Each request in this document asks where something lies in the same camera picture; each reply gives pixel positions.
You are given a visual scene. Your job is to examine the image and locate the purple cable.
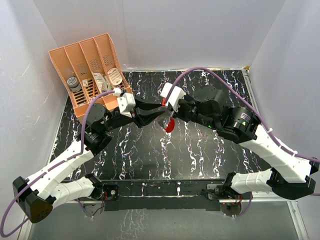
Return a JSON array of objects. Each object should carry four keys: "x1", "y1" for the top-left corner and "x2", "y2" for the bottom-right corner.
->
[
  {"x1": 166, "y1": 66, "x2": 320, "y2": 196},
  {"x1": 0, "y1": 87, "x2": 121, "y2": 237}
]

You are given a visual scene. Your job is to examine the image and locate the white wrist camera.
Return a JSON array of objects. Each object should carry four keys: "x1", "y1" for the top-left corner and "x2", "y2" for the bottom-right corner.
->
[
  {"x1": 113, "y1": 88, "x2": 136, "y2": 118},
  {"x1": 160, "y1": 82, "x2": 186, "y2": 113}
]

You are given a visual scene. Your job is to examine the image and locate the small red-white box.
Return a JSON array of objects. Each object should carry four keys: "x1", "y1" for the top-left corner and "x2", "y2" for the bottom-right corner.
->
[{"x1": 82, "y1": 79, "x2": 92, "y2": 88}]

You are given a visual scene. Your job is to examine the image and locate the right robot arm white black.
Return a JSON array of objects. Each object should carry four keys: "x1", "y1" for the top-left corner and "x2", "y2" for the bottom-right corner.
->
[{"x1": 160, "y1": 82, "x2": 320, "y2": 200}]

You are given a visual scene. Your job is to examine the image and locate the grey round jar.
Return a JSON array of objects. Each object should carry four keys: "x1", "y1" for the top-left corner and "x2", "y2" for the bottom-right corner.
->
[{"x1": 66, "y1": 76, "x2": 82, "y2": 93}]

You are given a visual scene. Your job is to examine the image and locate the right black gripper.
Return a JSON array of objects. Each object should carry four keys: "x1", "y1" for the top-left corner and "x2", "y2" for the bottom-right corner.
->
[{"x1": 168, "y1": 94, "x2": 218, "y2": 131}]

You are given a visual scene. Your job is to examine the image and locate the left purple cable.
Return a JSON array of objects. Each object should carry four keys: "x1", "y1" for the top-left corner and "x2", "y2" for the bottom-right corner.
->
[{"x1": 0, "y1": 87, "x2": 121, "y2": 237}]

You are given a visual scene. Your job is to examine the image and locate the aluminium frame rail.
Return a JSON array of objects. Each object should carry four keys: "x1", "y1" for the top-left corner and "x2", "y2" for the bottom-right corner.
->
[{"x1": 19, "y1": 193, "x2": 308, "y2": 240}]

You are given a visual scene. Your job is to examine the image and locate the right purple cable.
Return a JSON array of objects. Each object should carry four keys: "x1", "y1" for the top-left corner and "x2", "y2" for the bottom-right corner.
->
[{"x1": 166, "y1": 66, "x2": 320, "y2": 196}]

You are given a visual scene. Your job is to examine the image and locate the peach desk organizer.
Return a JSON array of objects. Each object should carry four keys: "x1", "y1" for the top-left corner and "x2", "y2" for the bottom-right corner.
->
[{"x1": 48, "y1": 33, "x2": 133, "y2": 122}]

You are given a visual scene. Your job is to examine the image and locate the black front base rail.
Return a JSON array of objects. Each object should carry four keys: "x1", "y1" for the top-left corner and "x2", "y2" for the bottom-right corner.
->
[{"x1": 101, "y1": 179, "x2": 253, "y2": 212}]

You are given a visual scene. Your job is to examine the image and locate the red keyring with keys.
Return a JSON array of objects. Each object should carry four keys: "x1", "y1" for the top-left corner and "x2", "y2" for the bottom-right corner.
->
[{"x1": 156, "y1": 114, "x2": 176, "y2": 133}]

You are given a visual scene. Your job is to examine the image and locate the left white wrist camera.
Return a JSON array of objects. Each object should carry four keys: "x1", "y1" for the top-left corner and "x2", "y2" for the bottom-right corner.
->
[{"x1": 113, "y1": 88, "x2": 136, "y2": 118}]

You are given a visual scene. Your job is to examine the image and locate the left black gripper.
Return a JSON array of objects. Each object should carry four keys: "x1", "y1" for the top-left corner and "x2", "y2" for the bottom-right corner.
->
[{"x1": 102, "y1": 94, "x2": 165, "y2": 133}]

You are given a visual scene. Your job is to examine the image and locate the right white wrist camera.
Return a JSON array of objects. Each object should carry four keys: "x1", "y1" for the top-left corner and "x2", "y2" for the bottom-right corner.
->
[{"x1": 160, "y1": 82, "x2": 186, "y2": 113}]

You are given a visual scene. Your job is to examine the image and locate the oval white tin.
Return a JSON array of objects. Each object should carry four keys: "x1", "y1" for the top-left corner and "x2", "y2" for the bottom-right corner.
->
[{"x1": 107, "y1": 67, "x2": 123, "y2": 86}]

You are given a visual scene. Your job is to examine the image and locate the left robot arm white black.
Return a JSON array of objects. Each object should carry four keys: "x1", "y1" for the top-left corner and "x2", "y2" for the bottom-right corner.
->
[{"x1": 12, "y1": 99, "x2": 165, "y2": 223}]

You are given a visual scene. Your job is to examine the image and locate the white small boxes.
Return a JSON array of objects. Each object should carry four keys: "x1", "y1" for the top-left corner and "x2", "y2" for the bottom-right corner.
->
[{"x1": 92, "y1": 72, "x2": 114, "y2": 94}]

